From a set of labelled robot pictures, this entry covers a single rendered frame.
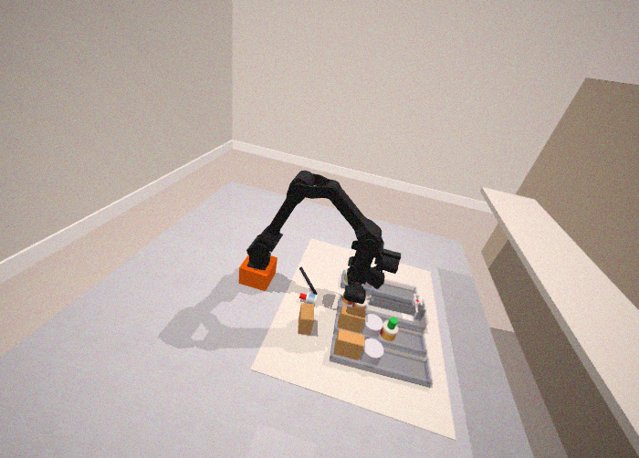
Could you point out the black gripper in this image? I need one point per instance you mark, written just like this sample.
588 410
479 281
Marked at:
353 291

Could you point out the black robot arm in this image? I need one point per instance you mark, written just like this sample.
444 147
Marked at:
369 234

